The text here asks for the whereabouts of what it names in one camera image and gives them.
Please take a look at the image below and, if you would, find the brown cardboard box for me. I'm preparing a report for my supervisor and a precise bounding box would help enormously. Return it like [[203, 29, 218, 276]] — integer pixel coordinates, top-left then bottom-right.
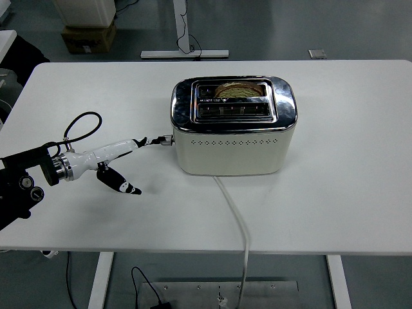
[[60, 19, 117, 55]]

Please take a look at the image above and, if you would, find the brown bread slice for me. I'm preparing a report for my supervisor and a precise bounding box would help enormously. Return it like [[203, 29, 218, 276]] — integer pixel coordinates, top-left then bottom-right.
[[214, 82, 264, 98]]

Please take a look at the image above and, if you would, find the thin black floor cable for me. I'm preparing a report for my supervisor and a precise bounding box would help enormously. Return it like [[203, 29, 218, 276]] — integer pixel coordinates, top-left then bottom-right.
[[66, 251, 80, 309]]

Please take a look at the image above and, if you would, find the black cable with adapter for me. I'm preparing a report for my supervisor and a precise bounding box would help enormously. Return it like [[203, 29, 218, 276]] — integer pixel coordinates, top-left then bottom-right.
[[130, 266, 173, 309]]

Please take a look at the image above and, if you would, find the white toaster power cord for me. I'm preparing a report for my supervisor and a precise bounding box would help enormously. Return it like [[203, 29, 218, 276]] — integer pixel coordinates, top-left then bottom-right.
[[212, 174, 251, 308]]

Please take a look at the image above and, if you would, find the thin black hanging cable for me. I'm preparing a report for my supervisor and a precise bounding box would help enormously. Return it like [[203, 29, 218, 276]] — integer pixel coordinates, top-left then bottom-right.
[[175, 0, 203, 61]]

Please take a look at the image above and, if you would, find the white background table base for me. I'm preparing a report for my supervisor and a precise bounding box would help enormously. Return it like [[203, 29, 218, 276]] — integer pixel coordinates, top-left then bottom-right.
[[140, 0, 230, 60]]

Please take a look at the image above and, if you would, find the white side table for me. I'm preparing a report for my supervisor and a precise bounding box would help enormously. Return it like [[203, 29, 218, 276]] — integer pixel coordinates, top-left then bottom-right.
[[0, 30, 17, 65]]

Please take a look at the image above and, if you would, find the black bulky object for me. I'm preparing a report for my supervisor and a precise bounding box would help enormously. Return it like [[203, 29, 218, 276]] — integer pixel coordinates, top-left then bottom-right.
[[8, 34, 51, 88]]

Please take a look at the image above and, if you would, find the cream chrome two-slot toaster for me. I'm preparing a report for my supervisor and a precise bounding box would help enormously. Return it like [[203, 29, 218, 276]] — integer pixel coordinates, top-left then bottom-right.
[[160, 75, 298, 176]]

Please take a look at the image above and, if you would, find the grey metal plate with screws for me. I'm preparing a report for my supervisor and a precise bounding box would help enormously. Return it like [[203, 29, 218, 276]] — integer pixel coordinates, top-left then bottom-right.
[[138, 281, 301, 309]]

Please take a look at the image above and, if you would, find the white table leg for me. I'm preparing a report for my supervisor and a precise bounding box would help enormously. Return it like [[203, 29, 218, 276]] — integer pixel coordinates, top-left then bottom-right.
[[87, 251, 115, 309], [326, 254, 353, 309]]

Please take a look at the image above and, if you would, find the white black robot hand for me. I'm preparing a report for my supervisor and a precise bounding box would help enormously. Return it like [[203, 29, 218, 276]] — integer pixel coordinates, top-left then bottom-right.
[[66, 135, 165, 196]]

